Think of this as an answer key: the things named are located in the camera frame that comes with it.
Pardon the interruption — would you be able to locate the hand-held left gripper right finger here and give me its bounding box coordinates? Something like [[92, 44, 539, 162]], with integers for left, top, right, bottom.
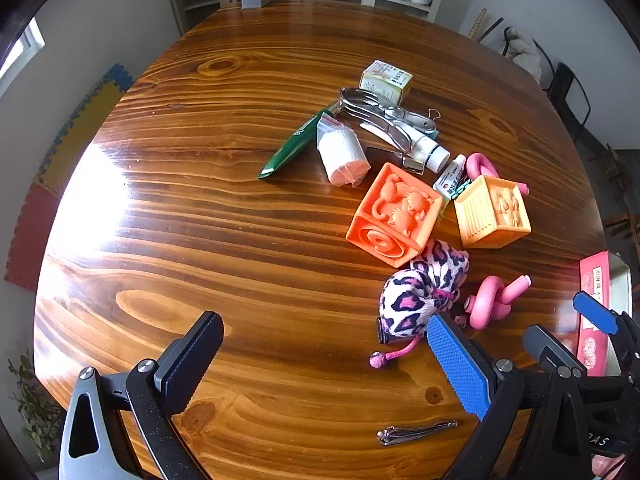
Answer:
[[426, 313, 593, 480]]

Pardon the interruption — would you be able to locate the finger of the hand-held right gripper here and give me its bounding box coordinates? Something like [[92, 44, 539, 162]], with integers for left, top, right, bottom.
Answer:
[[573, 291, 624, 335], [523, 325, 581, 374]]

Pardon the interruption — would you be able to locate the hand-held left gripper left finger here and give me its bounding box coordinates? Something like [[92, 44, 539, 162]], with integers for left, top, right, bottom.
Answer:
[[59, 311, 224, 480]]

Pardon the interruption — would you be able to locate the knotted pink foam roller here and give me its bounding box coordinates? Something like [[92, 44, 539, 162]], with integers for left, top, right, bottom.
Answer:
[[462, 275, 532, 331], [465, 152, 530, 197]]

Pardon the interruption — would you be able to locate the pink leopard print pouch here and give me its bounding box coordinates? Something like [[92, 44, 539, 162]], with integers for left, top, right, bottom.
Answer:
[[369, 239, 471, 372]]

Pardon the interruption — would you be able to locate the silver nail clipper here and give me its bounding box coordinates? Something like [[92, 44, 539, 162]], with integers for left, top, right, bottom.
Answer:
[[376, 419, 459, 447]]

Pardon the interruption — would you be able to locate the small orange toy cube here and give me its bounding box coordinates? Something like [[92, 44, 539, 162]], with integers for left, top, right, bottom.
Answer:
[[453, 175, 532, 250]]

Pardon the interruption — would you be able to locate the large orange toy cube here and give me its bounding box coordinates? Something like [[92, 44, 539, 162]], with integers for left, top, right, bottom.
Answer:
[[346, 161, 445, 268]]

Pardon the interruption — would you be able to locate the small white green ointment tube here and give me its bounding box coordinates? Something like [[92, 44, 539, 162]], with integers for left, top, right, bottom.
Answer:
[[433, 154, 473, 222]]

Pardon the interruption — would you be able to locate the brown lipstick with silver cap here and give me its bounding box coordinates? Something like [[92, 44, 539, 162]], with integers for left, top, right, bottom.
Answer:
[[400, 152, 426, 176]]

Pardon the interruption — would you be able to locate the white cream tube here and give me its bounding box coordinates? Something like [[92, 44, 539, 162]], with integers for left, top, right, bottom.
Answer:
[[360, 122, 451, 171]]

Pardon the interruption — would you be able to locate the bagged white gauze roll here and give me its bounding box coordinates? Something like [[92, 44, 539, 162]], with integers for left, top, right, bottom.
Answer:
[[316, 111, 372, 189]]

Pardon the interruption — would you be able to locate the green handled brush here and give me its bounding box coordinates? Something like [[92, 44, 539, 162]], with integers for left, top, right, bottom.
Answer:
[[257, 101, 341, 181]]

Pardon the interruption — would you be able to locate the silver metal clamp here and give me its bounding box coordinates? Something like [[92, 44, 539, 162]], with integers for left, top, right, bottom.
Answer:
[[339, 87, 436, 154]]

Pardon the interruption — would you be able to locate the yellow green cardboard box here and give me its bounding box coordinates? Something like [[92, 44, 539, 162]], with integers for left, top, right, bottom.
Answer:
[[359, 60, 414, 103]]

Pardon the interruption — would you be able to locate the wooden stool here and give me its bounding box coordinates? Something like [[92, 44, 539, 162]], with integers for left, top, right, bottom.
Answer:
[[602, 187, 640, 246], [589, 142, 632, 187]]

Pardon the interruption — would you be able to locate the potted green plant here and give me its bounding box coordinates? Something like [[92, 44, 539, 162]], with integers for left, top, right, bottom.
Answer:
[[7, 350, 63, 466]]

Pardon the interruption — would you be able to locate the red foam mat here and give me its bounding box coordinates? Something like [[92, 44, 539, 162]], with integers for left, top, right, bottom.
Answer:
[[4, 182, 58, 293]]

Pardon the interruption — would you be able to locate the black metal chair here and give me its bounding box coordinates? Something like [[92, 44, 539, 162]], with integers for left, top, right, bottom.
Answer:
[[501, 25, 558, 91], [547, 62, 592, 143]]

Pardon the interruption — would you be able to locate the yellow blue foam mat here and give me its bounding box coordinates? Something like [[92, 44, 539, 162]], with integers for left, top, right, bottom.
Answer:
[[35, 62, 135, 196]]

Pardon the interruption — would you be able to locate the white jacket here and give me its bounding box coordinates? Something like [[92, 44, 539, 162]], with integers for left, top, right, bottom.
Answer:
[[505, 27, 546, 86]]

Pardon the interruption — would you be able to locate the dark stick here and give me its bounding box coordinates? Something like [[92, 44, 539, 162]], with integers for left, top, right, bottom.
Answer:
[[477, 17, 505, 43]]

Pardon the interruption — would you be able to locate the wooden ruler stick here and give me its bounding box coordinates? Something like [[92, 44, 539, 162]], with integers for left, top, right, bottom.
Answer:
[[467, 7, 488, 38]]

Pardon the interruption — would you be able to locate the window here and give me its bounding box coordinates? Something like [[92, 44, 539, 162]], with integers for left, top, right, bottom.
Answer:
[[0, 15, 46, 91]]

